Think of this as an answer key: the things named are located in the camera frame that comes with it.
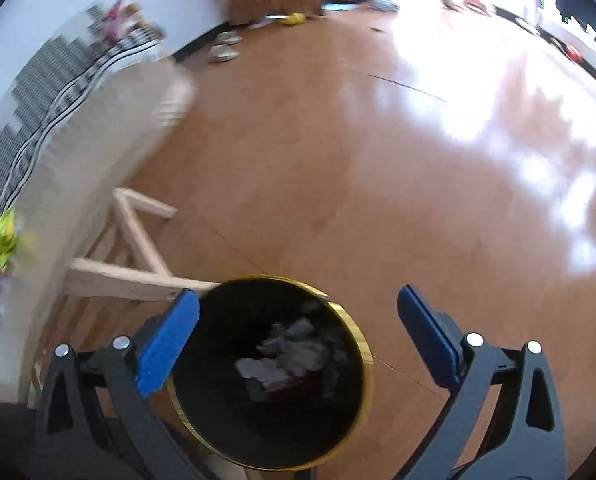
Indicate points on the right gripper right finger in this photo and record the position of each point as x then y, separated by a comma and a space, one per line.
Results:
502, 419

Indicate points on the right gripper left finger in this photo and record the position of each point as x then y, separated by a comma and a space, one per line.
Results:
94, 420

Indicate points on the lime green snack packet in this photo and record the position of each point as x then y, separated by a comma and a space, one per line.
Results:
16, 242

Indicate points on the black gold trash bin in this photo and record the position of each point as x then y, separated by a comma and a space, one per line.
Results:
275, 376

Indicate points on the wooden table legs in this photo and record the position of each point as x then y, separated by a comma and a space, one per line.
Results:
121, 263

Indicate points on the black white striped sofa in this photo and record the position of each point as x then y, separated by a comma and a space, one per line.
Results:
57, 80

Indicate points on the beige slipper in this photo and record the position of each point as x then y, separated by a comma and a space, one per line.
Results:
228, 38
221, 53

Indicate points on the pink cartoon cushion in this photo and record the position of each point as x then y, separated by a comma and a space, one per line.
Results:
115, 21

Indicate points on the yellow toy on floor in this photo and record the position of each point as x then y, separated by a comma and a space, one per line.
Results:
294, 19

